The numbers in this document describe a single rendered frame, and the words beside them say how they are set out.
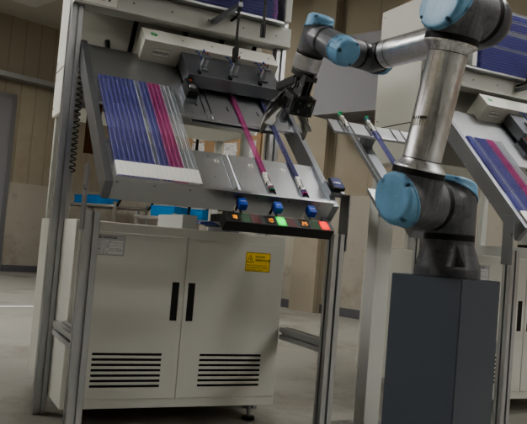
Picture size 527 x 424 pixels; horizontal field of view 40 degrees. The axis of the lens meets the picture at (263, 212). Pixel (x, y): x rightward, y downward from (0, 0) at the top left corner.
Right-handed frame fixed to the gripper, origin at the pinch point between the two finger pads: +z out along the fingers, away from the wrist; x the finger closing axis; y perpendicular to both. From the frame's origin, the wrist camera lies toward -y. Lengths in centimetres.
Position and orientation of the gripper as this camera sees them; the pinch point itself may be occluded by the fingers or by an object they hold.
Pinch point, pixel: (280, 135)
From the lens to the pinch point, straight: 207.0
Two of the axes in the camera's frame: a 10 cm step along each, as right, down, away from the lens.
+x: 9.0, 0.9, 4.3
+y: 3.5, 4.6, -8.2
